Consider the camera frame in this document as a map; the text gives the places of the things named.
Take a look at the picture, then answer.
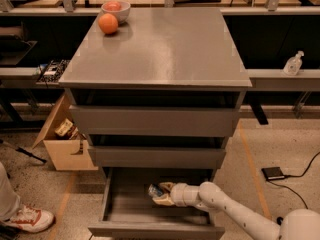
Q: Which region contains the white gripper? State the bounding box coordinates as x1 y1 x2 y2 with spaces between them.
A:
152 182 201 207

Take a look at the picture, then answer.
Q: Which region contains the blue silver redbull can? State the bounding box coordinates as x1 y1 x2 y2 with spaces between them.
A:
148 184 164 198

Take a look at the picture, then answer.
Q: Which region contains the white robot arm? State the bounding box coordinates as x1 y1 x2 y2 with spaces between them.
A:
148 182 320 240

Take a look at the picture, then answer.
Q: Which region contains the grey bottom drawer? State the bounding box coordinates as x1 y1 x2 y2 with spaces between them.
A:
89 167 224 240

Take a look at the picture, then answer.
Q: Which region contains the grey top drawer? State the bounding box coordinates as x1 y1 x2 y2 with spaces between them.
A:
69 105 239 137

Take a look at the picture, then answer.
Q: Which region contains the grey drawer cabinet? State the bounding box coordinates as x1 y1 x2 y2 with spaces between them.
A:
58 6 253 172

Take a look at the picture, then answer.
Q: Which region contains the open cardboard box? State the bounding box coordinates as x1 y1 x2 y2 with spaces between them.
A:
33 94 97 171

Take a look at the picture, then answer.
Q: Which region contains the black foot pedal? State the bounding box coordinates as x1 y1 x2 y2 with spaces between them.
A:
261 167 285 181

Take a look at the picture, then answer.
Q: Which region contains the black handheld device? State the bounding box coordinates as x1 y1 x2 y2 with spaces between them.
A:
276 217 283 225

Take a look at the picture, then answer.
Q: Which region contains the snack package in box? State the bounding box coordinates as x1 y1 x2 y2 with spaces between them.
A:
55 118 74 137

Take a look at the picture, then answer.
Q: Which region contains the white red sneaker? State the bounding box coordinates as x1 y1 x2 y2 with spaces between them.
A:
3 205 55 233

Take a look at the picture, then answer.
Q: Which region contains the long grey workbench shelf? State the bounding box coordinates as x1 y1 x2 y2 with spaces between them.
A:
0 67 320 92

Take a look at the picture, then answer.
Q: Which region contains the black stick on floor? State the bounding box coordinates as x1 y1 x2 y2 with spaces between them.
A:
0 139 47 164

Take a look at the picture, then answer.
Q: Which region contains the light trouser leg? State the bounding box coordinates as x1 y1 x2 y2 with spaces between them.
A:
0 162 21 221

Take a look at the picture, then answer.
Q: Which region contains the patterned notebook on shelf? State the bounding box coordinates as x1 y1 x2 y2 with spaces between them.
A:
38 59 69 83

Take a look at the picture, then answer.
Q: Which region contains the clear sanitizer bottle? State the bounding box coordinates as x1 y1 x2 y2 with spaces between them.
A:
283 50 304 76

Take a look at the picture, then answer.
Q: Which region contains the orange fruit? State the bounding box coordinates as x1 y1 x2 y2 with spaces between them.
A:
98 13 118 34

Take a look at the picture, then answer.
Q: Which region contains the white bowl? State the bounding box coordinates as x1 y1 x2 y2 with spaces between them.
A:
101 1 131 24

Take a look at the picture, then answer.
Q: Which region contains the red fruit in bowl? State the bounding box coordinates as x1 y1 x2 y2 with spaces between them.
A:
104 1 122 11

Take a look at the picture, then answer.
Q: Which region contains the black floor cable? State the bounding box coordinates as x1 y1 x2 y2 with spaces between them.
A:
266 150 320 210

